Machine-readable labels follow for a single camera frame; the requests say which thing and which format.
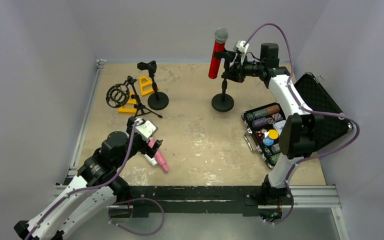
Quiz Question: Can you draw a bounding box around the black round-base mic stand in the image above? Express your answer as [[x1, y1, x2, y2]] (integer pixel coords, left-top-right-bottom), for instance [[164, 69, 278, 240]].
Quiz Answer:
[[211, 50, 235, 113]]

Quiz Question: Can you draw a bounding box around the red glitter microphone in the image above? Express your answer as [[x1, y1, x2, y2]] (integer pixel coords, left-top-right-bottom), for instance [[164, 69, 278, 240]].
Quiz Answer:
[[207, 27, 230, 80]]

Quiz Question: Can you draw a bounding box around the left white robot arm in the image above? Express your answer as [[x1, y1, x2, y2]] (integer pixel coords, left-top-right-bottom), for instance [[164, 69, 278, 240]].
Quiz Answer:
[[13, 131, 162, 240]]

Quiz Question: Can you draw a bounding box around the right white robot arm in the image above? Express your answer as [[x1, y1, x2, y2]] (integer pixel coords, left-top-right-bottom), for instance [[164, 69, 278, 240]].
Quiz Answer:
[[215, 43, 324, 205]]

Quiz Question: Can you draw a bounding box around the black left round-base stand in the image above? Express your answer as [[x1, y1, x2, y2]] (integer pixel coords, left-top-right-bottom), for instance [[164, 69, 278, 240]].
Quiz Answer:
[[137, 60, 169, 111]]

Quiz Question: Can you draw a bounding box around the white toy microphone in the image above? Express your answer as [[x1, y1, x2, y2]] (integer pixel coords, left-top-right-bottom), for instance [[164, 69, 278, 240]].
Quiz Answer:
[[143, 154, 158, 167]]

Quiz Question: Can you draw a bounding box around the pink toy microphone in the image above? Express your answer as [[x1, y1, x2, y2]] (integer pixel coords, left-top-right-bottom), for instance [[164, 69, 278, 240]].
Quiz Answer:
[[148, 137, 169, 173]]

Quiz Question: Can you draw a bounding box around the black poker chip case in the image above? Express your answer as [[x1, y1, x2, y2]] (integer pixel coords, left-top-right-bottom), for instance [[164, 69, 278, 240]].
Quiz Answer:
[[241, 72, 354, 169]]

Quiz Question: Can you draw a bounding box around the playing card deck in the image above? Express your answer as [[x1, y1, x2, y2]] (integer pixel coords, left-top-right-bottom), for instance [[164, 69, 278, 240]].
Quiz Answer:
[[273, 120, 286, 135]]

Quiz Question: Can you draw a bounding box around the yellow poker chip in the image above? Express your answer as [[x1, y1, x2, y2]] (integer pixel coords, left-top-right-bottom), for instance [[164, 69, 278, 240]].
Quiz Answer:
[[267, 129, 279, 140]]

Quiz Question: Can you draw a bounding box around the blue poker chip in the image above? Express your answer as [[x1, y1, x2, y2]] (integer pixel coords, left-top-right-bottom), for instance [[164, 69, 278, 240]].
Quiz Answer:
[[262, 136, 275, 146]]

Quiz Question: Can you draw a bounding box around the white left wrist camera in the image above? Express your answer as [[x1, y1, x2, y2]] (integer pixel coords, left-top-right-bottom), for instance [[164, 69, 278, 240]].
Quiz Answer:
[[134, 118, 159, 141]]

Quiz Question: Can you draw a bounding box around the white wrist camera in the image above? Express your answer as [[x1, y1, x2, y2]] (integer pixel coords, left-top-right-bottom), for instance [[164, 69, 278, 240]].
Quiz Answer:
[[134, 118, 159, 141], [233, 40, 249, 65]]

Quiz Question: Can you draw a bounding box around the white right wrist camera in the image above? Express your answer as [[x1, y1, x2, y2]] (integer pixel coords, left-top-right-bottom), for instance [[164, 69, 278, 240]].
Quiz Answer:
[[233, 40, 249, 65]]

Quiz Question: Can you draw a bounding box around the yellow bracket near tripod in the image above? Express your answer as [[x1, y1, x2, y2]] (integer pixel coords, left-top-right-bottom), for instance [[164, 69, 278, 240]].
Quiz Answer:
[[117, 93, 137, 115]]

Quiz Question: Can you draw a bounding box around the black tripod shock-mount stand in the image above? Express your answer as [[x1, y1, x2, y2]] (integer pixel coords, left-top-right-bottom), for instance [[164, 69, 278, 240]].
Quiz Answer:
[[105, 75, 163, 119]]

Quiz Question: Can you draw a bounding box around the yellow bracket at back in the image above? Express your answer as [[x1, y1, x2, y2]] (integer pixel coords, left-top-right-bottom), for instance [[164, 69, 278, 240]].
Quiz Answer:
[[138, 75, 154, 97]]

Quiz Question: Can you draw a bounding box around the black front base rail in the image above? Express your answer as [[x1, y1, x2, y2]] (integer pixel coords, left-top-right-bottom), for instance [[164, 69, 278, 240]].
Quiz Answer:
[[108, 185, 293, 220]]

